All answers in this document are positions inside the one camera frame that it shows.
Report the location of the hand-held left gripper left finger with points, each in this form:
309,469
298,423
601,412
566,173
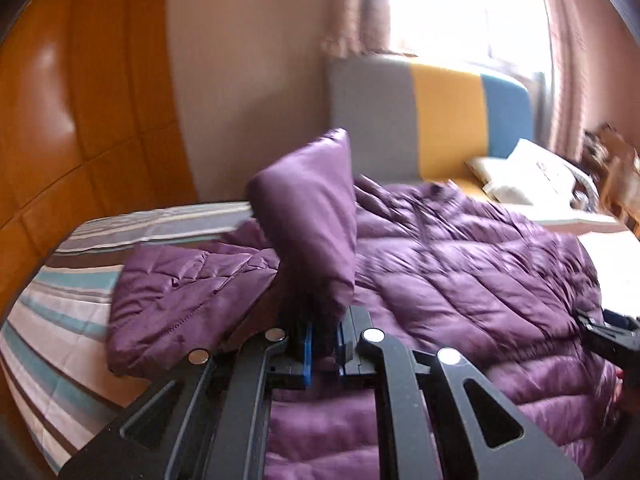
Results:
307,355

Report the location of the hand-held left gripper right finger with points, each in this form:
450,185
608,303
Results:
342,349

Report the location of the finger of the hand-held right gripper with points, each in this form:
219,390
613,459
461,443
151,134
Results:
607,335

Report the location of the purple down jacket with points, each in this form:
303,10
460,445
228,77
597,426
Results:
450,270

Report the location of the grey padded bed armrest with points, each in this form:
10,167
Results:
585,190

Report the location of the wicker wooden chair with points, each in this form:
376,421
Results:
620,180

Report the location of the white printed pillow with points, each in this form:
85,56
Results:
530,175

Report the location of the grey yellow blue headboard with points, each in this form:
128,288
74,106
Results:
370,120

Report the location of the striped bed sheet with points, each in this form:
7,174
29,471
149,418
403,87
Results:
65,305

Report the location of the beige patterned curtain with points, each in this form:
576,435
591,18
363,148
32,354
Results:
567,60
365,5

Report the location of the orange wooden wardrobe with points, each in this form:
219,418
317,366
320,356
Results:
75,110

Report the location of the bright window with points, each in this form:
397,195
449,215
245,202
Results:
475,10

